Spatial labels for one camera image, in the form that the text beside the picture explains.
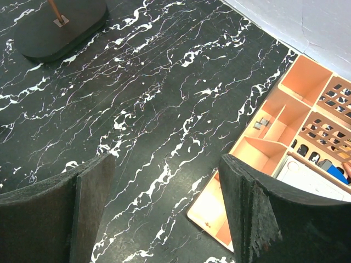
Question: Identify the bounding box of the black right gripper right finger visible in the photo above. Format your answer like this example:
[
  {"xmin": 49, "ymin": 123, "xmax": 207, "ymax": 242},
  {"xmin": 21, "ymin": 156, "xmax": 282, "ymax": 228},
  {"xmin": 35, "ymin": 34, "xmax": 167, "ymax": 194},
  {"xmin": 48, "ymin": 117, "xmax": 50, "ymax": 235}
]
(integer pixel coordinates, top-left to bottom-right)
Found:
[{"xmin": 218, "ymin": 154, "xmax": 350, "ymax": 262}]

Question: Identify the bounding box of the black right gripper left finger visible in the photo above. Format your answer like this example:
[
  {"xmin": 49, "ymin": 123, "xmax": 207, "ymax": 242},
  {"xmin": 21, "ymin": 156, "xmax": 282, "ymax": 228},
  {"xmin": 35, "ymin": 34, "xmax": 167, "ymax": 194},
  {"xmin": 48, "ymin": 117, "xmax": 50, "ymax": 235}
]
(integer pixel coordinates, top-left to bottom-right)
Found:
[{"xmin": 1, "ymin": 154, "xmax": 115, "ymax": 262}]

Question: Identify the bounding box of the white red box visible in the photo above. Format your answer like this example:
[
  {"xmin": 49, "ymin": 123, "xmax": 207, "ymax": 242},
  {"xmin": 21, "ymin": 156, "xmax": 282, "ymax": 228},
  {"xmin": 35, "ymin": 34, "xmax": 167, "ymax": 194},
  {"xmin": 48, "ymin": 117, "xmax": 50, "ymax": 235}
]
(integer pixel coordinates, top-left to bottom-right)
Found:
[{"xmin": 273, "ymin": 155, "xmax": 350, "ymax": 202}]

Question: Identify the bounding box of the peach plastic file organizer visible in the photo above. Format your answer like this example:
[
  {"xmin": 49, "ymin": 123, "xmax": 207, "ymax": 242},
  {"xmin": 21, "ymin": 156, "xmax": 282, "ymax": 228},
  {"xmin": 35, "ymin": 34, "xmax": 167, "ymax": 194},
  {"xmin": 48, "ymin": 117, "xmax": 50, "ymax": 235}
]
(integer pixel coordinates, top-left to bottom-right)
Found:
[{"xmin": 187, "ymin": 55, "xmax": 350, "ymax": 252}]

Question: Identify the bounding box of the copper wire wine glass rack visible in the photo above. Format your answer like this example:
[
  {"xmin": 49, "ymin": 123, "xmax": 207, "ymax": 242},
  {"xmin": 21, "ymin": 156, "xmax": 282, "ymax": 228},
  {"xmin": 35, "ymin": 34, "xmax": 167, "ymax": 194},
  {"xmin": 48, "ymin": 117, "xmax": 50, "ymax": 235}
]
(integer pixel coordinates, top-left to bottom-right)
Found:
[{"xmin": 14, "ymin": 1, "xmax": 109, "ymax": 62}]

